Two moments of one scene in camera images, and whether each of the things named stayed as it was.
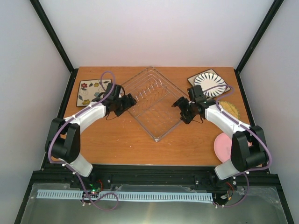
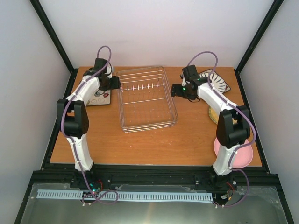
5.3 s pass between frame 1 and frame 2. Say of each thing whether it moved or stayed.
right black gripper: moved
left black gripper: moved
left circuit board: stayed
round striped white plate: stayed
